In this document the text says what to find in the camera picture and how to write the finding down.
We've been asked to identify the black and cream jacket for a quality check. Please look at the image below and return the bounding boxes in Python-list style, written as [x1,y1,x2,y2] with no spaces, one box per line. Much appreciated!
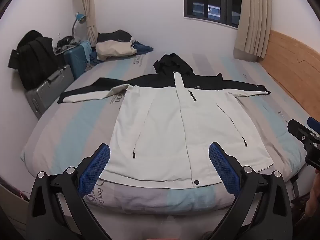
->
[96,29,138,61]

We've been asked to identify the blue desk lamp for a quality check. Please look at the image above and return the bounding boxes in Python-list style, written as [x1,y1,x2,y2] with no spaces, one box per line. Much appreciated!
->
[72,12,87,38]

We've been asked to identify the black backpack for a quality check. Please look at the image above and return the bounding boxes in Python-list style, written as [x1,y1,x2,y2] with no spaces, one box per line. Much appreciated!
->
[7,30,61,91]

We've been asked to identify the red wires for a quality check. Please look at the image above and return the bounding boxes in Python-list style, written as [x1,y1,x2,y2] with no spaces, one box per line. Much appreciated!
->
[15,191,30,202]

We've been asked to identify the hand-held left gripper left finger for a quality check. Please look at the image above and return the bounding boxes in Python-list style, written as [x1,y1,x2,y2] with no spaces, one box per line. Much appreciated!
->
[26,143,113,240]

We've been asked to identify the grey clothes pile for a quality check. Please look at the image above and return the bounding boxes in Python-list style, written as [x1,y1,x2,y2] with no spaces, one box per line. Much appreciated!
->
[54,35,82,55]

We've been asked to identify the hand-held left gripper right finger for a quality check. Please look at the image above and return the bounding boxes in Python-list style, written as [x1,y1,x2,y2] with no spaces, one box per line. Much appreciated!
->
[208,142,293,240]

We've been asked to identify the silver suitcase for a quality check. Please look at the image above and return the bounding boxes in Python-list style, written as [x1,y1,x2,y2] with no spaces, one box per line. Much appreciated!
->
[25,64,75,120]

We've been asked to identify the wooden headboard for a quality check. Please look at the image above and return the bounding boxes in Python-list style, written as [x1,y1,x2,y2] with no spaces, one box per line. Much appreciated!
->
[257,29,320,121]

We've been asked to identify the teal suitcase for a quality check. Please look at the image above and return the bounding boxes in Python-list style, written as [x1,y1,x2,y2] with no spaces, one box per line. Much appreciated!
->
[63,42,92,79]

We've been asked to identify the light teal cloth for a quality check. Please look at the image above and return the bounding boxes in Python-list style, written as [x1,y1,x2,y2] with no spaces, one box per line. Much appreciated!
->
[80,41,93,62]

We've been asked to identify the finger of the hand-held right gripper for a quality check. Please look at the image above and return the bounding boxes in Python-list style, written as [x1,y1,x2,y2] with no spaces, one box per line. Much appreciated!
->
[287,119,320,153]
[307,116,320,134]

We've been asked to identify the dark framed window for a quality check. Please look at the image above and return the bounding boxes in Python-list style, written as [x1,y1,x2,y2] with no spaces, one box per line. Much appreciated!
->
[183,0,243,28]

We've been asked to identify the white and black jacket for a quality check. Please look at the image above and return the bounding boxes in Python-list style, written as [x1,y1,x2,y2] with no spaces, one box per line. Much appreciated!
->
[57,53,275,189]

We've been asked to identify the blue garment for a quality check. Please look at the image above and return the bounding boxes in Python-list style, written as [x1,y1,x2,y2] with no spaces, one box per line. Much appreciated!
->
[86,41,154,67]

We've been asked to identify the bed with striped sheet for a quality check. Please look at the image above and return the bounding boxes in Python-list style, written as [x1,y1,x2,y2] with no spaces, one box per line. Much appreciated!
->
[20,46,320,216]

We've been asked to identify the person's right forearm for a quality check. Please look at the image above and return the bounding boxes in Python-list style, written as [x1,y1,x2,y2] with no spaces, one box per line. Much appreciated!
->
[305,170,320,219]

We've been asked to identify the beige curtain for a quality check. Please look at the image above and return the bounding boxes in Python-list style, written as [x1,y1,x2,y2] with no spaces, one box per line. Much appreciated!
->
[234,0,273,62]
[76,0,99,47]

